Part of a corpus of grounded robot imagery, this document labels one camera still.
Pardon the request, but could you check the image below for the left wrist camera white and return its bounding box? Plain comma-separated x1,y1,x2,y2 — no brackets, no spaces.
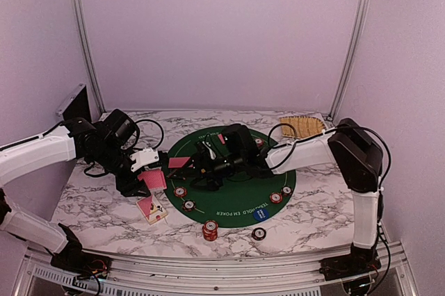
129,148,159,172

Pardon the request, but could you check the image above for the round green poker mat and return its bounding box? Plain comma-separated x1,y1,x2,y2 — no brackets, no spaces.
165,124,297,228

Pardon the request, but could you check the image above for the playing card box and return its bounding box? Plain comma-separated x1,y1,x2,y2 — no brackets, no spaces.
136,195,168,225

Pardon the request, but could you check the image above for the aluminium frame post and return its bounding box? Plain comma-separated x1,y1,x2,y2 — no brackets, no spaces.
327,0,370,120
72,0,105,113

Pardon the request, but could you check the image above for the single orange poker chip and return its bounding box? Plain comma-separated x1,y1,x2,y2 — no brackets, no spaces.
174,187,187,197

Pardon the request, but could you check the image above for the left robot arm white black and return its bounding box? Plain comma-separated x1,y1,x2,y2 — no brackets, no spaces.
1,109,167,272

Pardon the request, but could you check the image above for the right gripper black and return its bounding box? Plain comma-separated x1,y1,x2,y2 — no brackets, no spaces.
177,152,245,191

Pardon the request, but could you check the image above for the blue small blind button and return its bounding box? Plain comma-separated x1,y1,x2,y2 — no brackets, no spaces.
252,208,270,222

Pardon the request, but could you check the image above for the woven bamboo tray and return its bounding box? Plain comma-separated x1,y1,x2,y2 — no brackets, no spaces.
280,115,327,139

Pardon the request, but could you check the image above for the left aluminium frame post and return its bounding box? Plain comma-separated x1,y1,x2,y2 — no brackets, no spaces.
72,0,105,113

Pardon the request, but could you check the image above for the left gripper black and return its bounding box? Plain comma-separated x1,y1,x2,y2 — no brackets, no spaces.
89,140,151,197

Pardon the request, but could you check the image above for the right aluminium frame post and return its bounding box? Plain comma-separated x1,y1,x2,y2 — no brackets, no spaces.
327,0,370,120

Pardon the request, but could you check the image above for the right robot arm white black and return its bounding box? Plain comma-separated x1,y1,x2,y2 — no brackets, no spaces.
167,118,384,274

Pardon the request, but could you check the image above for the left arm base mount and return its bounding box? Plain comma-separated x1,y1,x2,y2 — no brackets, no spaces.
49,223,111,277

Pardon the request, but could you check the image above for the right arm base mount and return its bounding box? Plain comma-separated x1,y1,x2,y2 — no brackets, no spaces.
319,244,382,281

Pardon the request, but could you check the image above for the red playing card deck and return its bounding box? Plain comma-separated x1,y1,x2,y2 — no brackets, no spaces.
138,169,167,191

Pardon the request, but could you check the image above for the orange poker chip stack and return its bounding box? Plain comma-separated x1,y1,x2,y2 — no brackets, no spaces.
202,220,218,241

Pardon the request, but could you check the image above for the aluminium poker case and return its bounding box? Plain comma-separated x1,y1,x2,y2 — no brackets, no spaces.
56,83,92,122

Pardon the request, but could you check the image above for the dealt red card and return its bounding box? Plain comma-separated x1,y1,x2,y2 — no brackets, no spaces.
168,156,190,169
218,133,226,145

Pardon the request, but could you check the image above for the aluminium front rail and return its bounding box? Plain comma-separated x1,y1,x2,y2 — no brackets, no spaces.
12,241,420,295

